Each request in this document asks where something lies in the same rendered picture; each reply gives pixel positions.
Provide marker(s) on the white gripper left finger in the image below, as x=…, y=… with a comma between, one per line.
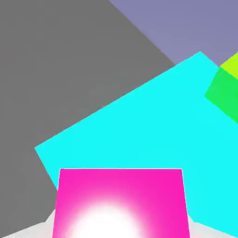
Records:
x=35, y=230

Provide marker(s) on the small green cube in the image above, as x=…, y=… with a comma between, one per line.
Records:
x=226, y=89

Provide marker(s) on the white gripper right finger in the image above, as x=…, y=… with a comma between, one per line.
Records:
x=204, y=230

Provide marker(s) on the large cyan box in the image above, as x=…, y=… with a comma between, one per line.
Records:
x=141, y=130

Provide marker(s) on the small pink cube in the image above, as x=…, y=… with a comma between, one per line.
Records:
x=120, y=187

